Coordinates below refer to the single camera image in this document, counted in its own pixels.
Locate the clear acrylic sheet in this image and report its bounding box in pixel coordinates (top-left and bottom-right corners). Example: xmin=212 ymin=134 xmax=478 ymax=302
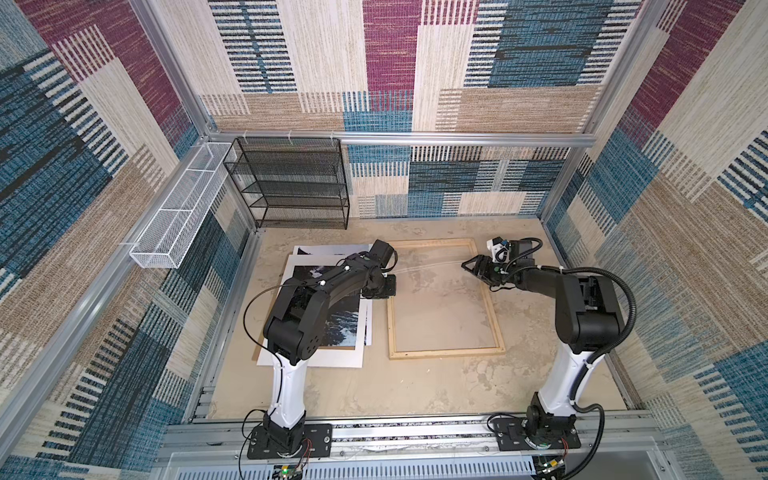
xmin=395 ymin=247 xmax=498 ymax=354

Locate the wooden picture frame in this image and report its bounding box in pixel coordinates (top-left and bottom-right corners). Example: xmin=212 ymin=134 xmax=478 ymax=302
xmin=385 ymin=238 xmax=506 ymax=361

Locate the brown cardboard backing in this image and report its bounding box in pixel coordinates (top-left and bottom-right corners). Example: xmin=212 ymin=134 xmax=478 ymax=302
xmin=252 ymin=325 xmax=272 ymax=365

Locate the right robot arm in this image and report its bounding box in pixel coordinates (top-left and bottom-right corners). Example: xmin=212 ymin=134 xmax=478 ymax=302
xmin=461 ymin=237 xmax=637 ymax=450

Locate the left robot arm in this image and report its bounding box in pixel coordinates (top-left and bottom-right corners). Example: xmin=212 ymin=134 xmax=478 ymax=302
xmin=262 ymin=240 xmax=398 ymax=454

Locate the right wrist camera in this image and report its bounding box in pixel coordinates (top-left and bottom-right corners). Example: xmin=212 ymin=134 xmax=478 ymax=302
xmin=487 ymin=237 xmax=510 ymax=264

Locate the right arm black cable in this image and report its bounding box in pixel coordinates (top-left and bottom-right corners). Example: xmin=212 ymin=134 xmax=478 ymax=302
xmin=485 ymin=237 xmax=638 ymax=480

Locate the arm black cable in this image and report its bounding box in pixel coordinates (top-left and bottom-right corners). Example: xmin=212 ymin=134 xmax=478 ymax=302
xmin=238 ymin=281 xmax=319 ymax=480
xmin=485 ymin=237 xmax=638 ymax=480

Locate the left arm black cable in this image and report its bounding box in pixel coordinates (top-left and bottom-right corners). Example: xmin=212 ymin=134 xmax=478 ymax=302
xmin=238 ymin=281 xmax=319 ymax=480

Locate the black wire shelf rack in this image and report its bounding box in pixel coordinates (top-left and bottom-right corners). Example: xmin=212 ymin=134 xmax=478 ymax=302
xmin=223 ymin=137 xmax=351 ymax=229

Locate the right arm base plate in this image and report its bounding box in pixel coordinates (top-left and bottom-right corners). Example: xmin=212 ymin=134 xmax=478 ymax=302
xmin=487 ymin=414 xmax=582 ymax=452

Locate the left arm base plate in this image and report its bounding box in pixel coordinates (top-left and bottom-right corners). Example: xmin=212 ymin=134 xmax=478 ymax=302
xmin=246 ymin=423 xmax=333 ymax=460

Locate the aluminium front rail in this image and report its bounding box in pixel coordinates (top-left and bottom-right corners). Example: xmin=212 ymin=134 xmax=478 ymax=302
xmin=150 ymin=410 xmax=684 ymax=479

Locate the white mesh wall basket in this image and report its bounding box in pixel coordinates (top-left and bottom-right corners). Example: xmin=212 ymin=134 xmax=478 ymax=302
xmin=130 ymin=142 xmax=232 ymax=269

